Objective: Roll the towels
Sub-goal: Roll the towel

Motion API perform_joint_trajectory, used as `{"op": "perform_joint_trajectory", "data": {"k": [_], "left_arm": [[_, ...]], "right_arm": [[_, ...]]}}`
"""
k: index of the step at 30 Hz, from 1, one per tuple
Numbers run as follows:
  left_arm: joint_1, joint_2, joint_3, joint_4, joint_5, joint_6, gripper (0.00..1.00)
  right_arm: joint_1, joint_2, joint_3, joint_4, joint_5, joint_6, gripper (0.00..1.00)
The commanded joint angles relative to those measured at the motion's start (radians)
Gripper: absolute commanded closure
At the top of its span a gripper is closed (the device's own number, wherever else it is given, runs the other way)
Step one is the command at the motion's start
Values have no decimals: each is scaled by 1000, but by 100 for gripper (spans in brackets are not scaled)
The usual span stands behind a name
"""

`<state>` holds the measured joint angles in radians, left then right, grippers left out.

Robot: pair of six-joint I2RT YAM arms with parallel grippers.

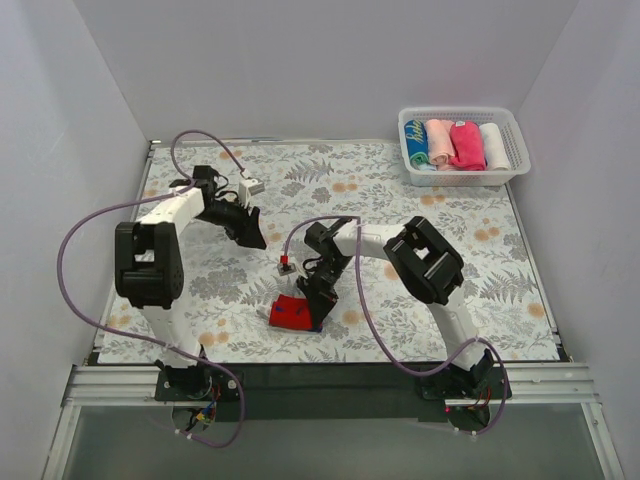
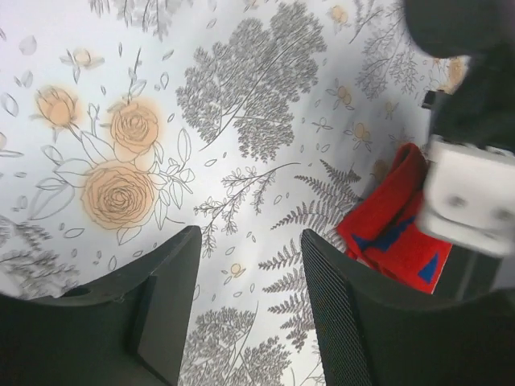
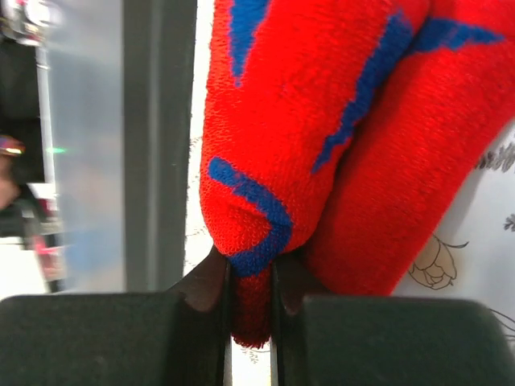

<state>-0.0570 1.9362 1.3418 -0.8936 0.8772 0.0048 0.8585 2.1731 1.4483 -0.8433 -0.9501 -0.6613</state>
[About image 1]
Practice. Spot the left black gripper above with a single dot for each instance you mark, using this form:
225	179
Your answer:
245	228

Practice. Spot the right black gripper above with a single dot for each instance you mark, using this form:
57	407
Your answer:
318	288

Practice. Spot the red blue towel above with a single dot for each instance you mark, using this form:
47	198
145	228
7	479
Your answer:
290	313

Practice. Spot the pink red towel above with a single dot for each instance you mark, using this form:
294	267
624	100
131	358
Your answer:
468	144

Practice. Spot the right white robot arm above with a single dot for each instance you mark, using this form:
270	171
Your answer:
430	269

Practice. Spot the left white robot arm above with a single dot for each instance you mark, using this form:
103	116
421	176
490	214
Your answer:
149	270

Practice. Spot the light blue folded towel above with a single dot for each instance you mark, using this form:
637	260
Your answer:
427	168

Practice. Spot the blue printed rolled towel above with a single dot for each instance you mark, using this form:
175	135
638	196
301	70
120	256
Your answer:
416	142

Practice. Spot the peach rolled towel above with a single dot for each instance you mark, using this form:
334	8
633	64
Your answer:
440	148

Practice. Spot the white rolled towel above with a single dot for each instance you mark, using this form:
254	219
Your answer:
494	149

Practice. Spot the white plastic basket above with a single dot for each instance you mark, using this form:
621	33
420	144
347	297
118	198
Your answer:
515	146

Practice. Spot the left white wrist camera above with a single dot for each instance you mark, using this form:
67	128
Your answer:
249	187

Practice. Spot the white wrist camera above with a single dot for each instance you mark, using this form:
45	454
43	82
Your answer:
249	187
287	265

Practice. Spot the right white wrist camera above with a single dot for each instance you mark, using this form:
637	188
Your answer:
287	265

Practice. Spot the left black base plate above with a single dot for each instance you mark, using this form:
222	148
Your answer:
225	387

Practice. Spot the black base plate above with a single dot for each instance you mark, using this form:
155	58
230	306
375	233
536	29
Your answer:
435	385
225	387

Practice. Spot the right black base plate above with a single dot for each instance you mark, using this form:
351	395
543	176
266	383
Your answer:
435	385

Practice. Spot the aluminium frame rail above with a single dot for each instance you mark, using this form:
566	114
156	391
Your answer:
102	386

